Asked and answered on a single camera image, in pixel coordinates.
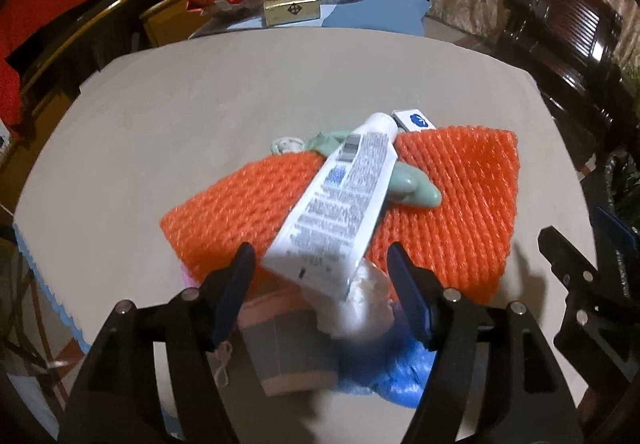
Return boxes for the blue plastic bag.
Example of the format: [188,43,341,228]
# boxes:
[336,302,436,409]

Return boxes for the orange foam fruit net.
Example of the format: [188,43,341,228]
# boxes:
[160,126,520,304]

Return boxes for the green rubber glove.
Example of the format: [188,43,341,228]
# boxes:
[271,131,442,209]

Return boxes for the white toothpaste tube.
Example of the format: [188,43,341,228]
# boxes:
[262,112,397,300]

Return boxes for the white blue medicine box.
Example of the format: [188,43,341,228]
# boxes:
[392,109,436,132]

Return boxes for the black trash bag bin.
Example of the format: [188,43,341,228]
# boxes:
[582,149,639,301]

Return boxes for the dark wooden armchair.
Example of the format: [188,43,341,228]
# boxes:
[492,0,639,170]

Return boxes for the blue tablecloth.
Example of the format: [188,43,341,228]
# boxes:
[188,0,433,39]

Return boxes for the wooden chair back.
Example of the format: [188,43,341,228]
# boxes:
[19,0,290,101]

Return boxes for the gold tissue box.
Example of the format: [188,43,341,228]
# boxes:
[262,0,321,27]

